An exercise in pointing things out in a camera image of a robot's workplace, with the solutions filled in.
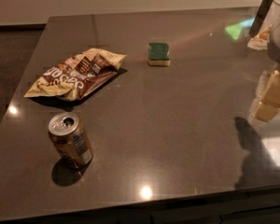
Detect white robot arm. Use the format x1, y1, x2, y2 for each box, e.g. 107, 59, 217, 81
247, 0, 280, 122

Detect brown crumpled chip bag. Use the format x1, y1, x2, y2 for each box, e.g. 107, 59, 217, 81
25, 49, 125, 101

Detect dark panel in background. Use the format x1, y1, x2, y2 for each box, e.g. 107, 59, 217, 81
249, 0, 273, 37

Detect green and yellow sponge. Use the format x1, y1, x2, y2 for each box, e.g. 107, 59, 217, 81
147, 43, 170, 67

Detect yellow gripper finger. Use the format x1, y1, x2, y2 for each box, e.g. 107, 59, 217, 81
251, 69, 280, 122

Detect brown soda can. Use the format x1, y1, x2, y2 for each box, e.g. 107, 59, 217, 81
48, 112, 92, 169

